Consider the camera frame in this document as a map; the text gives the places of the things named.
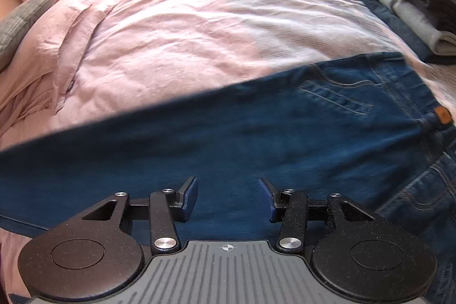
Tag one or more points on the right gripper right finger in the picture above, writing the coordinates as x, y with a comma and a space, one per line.
271, 199

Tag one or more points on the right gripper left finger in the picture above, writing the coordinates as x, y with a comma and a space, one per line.
186, 197

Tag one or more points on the dark blue denim jeans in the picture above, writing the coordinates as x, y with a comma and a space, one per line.
366, 126

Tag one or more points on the pink grey herringbone bedspread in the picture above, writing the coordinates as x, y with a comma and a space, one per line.
86, 61

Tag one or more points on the blue folded jeans in stack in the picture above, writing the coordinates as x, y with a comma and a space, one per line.
406, 34

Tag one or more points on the grey folded garment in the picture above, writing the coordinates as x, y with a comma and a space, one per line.
441, 43

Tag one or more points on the grey pillow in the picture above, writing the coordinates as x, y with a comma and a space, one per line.
17, 23

